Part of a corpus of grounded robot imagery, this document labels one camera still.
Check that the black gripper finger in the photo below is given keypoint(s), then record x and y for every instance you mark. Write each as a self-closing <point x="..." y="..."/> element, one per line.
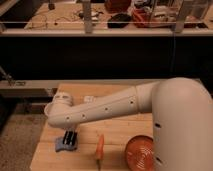
<point x="73" y="138"/>
<point x="67" y="137"/>

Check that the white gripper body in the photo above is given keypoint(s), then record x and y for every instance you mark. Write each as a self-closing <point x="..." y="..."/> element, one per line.
<point x="72" y="128"/>

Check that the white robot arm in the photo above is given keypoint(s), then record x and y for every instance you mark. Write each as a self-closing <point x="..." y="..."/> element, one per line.
<point x="182" y="113"/>

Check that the orange carrot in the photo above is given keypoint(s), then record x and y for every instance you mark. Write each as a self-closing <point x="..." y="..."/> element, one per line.
<point x="99" y="148"/>

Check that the orange ridged plate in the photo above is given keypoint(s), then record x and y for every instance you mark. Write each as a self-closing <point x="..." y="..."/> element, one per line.
<point x="139" y="153"/>

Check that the black bowl on shelf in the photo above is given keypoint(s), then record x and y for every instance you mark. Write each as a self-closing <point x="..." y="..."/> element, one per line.
<point x="119" y="20"/>

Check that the metal shelf post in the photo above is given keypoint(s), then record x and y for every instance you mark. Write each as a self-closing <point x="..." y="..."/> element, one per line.
<point x="86" y="4"/>

